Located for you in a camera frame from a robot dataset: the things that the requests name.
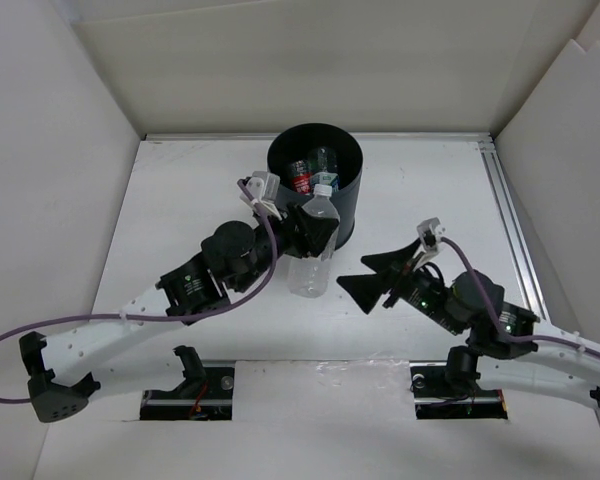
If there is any clear bottle orange blue label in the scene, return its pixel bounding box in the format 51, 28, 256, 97
287, 184, 340, 298

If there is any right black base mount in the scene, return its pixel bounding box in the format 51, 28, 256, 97
409, 361, 508, 421

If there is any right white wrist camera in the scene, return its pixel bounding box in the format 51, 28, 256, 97
413, 217, 445, 270

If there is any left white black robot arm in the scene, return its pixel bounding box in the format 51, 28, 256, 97
19, 204, 339, 423

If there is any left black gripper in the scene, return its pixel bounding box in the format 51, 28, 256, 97
232, 201, 336, 294

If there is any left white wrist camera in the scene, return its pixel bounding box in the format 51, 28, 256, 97
238, 171, 282, 220

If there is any clear bottle red label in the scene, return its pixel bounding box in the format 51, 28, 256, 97
287, 159, 311, 194

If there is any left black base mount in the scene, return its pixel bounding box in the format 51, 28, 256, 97
139, 362, 235, 422

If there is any aluminium rail right side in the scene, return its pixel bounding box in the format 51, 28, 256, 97
478, 134, 550, 321

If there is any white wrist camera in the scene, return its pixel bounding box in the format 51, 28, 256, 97
413, 217, 445, 270
238, 171, 282, 220

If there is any clear bottle green blue label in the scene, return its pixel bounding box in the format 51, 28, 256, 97
307, 146, 340, 192

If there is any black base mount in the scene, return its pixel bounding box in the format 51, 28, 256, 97
409, 361, 508, 421
139, 362, 235, 422

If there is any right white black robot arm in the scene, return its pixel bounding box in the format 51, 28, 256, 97
336, 237, 600, 413

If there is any dark blue cylindrical bin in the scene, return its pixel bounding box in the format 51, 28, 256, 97
266, 123, 363, 249

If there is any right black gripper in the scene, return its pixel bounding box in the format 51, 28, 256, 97
335, 237, 464, 335

